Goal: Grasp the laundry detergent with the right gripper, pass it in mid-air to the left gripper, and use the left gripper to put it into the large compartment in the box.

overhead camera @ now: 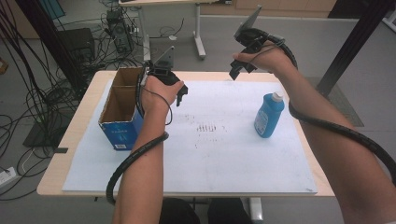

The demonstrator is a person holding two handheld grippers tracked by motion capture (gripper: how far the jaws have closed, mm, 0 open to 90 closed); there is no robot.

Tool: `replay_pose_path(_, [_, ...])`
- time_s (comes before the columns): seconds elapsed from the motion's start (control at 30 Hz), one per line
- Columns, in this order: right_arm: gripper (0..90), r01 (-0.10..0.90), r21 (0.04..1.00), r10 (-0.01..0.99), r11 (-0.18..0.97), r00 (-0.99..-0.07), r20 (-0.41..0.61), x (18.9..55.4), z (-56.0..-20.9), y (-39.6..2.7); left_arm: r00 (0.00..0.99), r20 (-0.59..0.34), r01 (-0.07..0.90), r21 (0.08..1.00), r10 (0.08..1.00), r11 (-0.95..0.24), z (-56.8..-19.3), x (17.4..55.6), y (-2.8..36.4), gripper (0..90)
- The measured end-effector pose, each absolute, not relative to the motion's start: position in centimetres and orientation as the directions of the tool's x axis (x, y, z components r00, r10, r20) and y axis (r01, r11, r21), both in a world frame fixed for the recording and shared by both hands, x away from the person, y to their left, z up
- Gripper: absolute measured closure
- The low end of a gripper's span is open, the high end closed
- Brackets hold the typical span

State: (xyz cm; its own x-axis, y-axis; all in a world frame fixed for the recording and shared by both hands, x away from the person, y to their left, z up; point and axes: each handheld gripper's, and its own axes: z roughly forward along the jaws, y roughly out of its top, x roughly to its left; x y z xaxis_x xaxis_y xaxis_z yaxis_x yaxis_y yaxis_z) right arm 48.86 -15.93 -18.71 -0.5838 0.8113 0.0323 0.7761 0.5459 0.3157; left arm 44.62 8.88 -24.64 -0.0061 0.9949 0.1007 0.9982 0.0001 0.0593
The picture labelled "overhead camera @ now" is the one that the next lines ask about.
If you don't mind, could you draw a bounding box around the blue cardboard box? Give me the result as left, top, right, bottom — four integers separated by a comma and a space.
98, 66, 148, 151

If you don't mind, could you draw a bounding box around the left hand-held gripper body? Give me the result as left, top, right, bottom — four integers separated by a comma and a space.
145, 46, 185, 87

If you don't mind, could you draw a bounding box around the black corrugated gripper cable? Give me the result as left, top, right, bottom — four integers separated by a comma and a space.
248, 27, 396, 188
106, 64, 170, 205

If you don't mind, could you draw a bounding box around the white power strip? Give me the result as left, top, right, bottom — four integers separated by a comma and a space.
0, 166, 17, 189

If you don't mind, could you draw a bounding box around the computer tower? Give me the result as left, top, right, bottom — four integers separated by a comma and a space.
106, 8, 134, 54

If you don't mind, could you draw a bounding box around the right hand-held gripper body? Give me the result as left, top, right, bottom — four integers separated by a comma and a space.
233, 5, 286, 54

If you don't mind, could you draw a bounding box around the black metal post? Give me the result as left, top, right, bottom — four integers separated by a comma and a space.
316, 0, 396, 98

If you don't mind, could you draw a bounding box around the black equipment box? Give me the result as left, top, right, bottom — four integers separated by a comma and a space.
56, 27, 96, 63

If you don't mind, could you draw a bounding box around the white table mat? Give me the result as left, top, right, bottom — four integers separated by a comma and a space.
62, 79, 318, 194

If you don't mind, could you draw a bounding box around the person's leg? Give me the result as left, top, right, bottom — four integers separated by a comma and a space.
159, 198, 201, 224
207, 197, 252, 224

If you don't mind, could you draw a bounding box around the black corrugated right gripper cable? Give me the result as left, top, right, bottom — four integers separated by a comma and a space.
248, 27, 396, 188

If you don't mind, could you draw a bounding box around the thin right gripper wire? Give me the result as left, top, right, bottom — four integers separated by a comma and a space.
247, 41, 283, 64

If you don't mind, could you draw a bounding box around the blue plastic bottle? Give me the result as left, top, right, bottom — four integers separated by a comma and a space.
253, 91, 286, 139

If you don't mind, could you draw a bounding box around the black floor plate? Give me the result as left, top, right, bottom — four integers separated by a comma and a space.
22, 120, 64, 149

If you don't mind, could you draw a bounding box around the person's left hand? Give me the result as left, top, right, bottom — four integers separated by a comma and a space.
140, 75, 185, 118

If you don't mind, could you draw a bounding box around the person's right leg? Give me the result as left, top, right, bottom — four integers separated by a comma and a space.
207, 197, 252, 224

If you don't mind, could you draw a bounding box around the bundle of floor cables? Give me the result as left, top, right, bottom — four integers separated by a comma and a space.
0, 0, 185, 202

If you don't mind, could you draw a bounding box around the person's right hand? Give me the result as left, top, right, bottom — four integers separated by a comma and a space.
232, 40, 297, 76

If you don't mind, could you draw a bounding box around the person's left leg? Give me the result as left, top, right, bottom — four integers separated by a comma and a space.
159, 198, 201, 224

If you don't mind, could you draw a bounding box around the white table leg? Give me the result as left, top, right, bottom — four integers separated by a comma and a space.
247, 197, 264, 224

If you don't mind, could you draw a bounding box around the white desk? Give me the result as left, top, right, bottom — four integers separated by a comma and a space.
118, 0, 233, 62

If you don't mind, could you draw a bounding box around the dark metal stand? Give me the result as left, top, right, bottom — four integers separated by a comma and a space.
14, 0, 90, 92

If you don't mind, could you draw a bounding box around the black corrugated left gripper cable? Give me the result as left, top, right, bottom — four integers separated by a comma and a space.
106, 64, 170, 205

